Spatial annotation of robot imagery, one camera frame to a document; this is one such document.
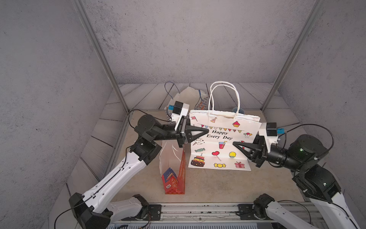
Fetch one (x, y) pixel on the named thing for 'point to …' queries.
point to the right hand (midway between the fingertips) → (236, 141)
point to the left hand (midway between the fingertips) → (207, 135)
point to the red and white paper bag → (172, 166)
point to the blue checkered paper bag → (197, 99)
